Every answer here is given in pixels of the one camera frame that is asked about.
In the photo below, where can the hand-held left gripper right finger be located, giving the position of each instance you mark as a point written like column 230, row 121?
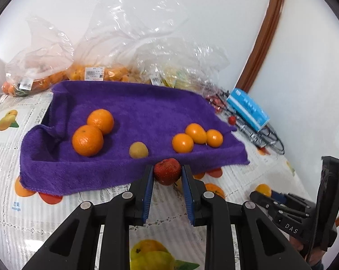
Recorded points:
column 187, row 197

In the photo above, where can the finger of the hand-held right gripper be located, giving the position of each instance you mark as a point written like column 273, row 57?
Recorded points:
column 263, row 201
column 279, row 197

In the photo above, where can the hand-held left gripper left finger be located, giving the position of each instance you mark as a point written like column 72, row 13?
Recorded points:
column 147, row 197

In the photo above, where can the oval orange kumquat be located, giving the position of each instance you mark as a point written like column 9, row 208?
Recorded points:
column 214, row 138
column 195, row 133
column 263, row 189
column 182, row 143

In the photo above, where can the small red hawthorn fruit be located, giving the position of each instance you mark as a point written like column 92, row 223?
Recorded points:
column 231, row 119
column 167, row 171

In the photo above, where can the small yellowish round fruit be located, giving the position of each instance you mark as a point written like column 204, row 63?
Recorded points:
column 138, row 150

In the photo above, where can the round orange mandarin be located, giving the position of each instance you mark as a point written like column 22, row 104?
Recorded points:
column 100, row 121
column 87, row 141

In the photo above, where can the person's right hand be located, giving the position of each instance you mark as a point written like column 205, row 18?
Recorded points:
column 315, row 257

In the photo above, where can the purple towel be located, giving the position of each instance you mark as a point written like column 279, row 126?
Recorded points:
column 130, row 112

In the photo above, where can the blue tissue box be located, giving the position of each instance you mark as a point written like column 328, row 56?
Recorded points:
column 248, row 108

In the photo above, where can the clear bag of red fruit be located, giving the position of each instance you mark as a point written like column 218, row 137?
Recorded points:
column 214, row 99

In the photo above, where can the fruit-print white tablecloth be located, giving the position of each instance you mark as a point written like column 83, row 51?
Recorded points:
column 17, row 216

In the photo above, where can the clear bag of yellow fruit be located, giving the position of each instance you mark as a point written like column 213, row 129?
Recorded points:
column 180, row 62

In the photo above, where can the clear bag of kumquats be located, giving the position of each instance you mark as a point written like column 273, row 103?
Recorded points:
column 124, row 33

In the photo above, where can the clear bag of mandarins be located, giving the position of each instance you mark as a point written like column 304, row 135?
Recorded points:
column 37, row 53

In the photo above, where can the brown wooden door frame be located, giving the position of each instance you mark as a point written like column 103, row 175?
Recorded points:
column 266, row 31

